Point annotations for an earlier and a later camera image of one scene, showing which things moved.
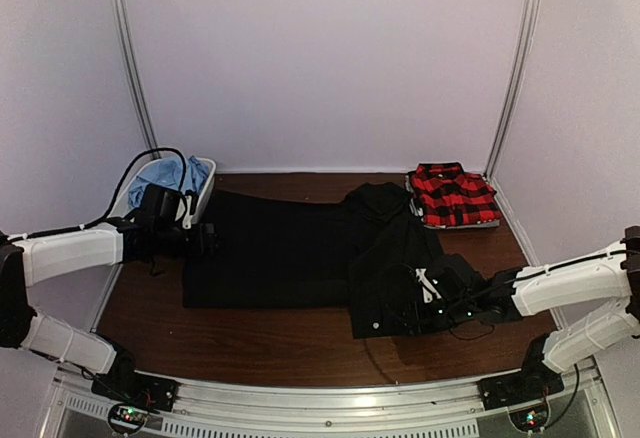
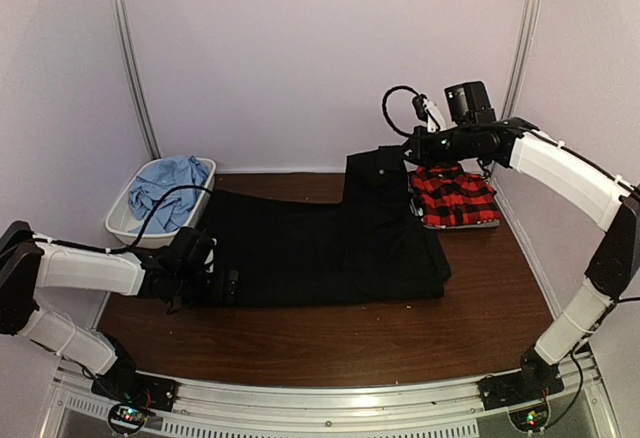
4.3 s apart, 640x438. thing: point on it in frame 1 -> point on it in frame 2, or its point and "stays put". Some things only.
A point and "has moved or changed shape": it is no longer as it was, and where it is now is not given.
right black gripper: x=415 y=318 -> x=420 y=152
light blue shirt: x=167 y=172 stays put
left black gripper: x=209 y=249 -> x=230 y=295
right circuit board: x=530 y=419 stays put
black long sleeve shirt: x=256 y=250 has moved or changed shape
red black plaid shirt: x=450 y=195 stays put
